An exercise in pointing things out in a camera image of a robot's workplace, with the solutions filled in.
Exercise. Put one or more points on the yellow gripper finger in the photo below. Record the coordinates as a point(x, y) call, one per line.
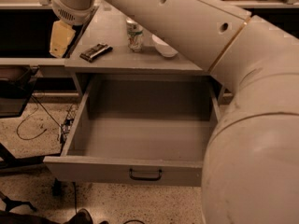
point(62, 35)

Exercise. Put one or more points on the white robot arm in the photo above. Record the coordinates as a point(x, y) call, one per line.
point(251, 167)

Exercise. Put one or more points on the grey cabinet top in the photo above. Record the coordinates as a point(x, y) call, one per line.
point(108, 25)

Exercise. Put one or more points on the open grey top drawer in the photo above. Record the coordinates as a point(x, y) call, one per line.
point(145, 123)

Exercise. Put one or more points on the black chair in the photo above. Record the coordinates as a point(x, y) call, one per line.
point(17, 83)

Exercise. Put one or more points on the upright white soda can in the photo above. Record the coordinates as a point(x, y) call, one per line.
point(135, 35)

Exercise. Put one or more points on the power strip on floor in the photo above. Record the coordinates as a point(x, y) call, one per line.
point(65, 129)

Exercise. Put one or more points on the white bowl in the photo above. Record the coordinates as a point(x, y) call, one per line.
point(163, 48)

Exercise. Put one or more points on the dark shoe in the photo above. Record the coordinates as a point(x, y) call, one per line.
point(81, 217)

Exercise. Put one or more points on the black drawer handle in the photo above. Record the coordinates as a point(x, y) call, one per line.
point(150, 176)

